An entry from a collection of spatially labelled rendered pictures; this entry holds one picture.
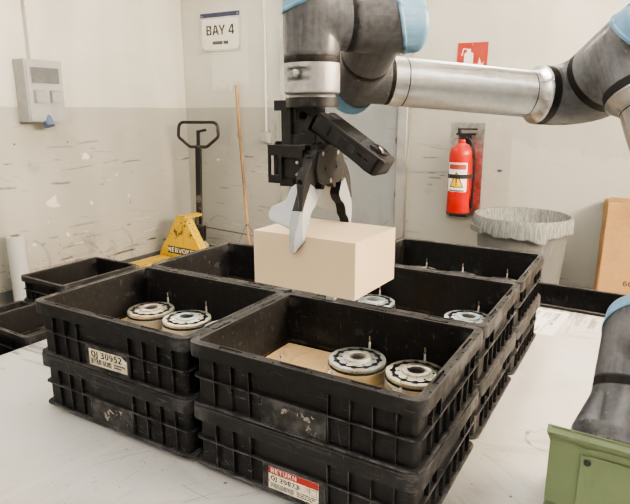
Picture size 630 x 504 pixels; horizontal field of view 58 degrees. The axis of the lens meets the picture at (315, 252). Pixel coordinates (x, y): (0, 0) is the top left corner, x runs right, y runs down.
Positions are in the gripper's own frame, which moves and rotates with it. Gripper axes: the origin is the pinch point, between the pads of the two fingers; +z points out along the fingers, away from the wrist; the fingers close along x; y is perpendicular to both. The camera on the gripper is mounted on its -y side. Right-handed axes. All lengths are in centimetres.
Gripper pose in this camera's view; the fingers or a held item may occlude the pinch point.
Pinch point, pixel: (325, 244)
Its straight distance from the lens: 80.3
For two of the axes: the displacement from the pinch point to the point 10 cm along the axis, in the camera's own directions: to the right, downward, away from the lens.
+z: 0.1, 9.7, 2.3
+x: -5.3, 2.0, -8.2
